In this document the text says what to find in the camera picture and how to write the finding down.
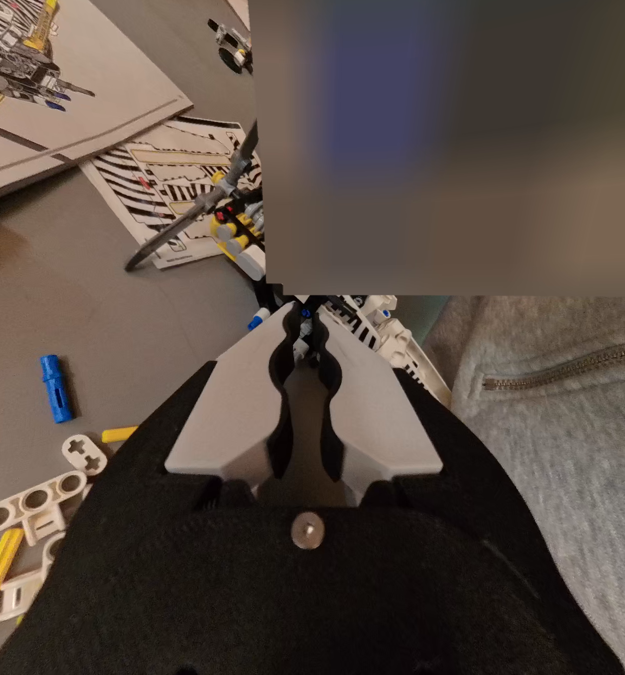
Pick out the lego helicopter model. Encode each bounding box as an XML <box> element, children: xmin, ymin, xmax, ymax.
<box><xmin>124</xmin><ymin>120</ymin><xmax>453</xmax><ymax>408</ymax></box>

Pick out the zebra striped sticker sheet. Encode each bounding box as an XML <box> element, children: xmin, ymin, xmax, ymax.
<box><xmin>79</xmin><ymin>117</ymin><xmax>266</xmax><ymax>271</ymax></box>

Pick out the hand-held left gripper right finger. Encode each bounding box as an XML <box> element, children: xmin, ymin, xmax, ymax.
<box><xmin>310</xmin><ymin>311</ymin><xmax>445</xmax><ymax>508</ymax></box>

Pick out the person's grey hoodie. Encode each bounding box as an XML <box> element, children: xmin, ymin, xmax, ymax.
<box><xmin>422</xmin><ymin>295</ymin><xmax>625</xmax><ymax>675</ymax></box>

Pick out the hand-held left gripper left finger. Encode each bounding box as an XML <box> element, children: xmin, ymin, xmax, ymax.
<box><xmin>164</xmin><ymin>302</ymin><xmax>300</xmax><ymax>497</ymax></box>

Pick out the small cluster of lego parts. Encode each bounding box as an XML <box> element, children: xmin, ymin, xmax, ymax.
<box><xmin>207</xmin><ymin>17</ymin><xmax>253</xmax><ymax>75</ymax></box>

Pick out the pile of lego pieces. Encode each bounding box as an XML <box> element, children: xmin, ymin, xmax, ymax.
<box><xmin>0</xmin><ymin>353</ymin><xmax>140</xmax><ymax>640</ymax></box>

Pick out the lego instruction booklet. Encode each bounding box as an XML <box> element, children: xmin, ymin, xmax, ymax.
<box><xmin>0</xmin><ymin>0</ymin><xmax>194</xmax><ymax>207</ymax></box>

